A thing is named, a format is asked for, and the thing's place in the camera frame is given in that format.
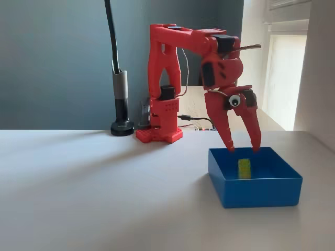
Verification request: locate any white thin servo cable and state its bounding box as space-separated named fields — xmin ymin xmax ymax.
xmin=179 ymin=49 xmax=189 ymax=98

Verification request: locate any green lego brick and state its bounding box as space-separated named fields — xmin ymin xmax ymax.
xmin=237 ymin=158 xmax=252 ymax=180

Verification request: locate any white window frame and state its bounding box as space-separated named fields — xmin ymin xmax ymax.
xmin=262 ymin=19 xmax=309 ymax=129

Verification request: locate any white googly eye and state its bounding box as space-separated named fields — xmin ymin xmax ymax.
xmin=229 ymin=94 xmax=242 ymax=108

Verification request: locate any clear plastic clamp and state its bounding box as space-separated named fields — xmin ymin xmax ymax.
xmin=138 ymin=97 xmax=152 ymax=129

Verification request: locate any black wrist loop cable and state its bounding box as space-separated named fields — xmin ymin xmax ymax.
xmin=235 ymin=43 xmax=262 ymax=52

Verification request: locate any blue box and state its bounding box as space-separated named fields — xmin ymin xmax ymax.
xmin=208 ymin=146 xmax=304 ymax=209

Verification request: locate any black usb cable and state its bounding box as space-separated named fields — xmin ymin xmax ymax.
xmin=177 ymin=114 xmax=218 ymax=129

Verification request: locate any black gooseneck stand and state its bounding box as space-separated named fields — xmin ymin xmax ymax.
xmin=104 ymin=0 xmax=136 ymax=136

